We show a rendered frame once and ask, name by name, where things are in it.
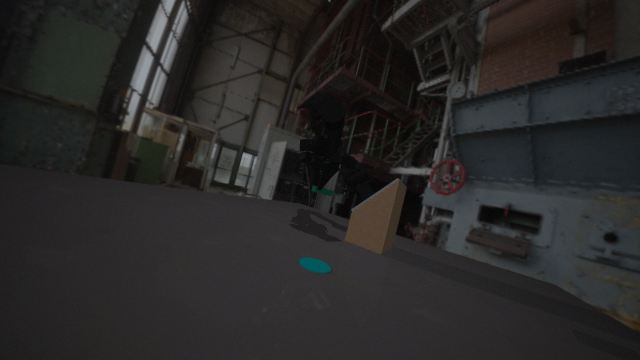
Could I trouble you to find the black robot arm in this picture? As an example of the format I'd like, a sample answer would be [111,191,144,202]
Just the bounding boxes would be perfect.
[300,92,376,203]

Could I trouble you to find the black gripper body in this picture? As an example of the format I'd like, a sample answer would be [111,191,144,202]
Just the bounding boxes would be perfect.
[298,131,356,169]

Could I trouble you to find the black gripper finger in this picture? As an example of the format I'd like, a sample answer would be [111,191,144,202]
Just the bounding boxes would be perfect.
[307,162,320,186]
[317,162,340,190]

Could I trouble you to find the cyan circle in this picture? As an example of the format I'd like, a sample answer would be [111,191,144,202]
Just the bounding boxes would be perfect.
[299,258,331,273]

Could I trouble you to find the dark green rectangular post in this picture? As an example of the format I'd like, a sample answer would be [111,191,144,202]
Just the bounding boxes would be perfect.
[311,185,333,196]

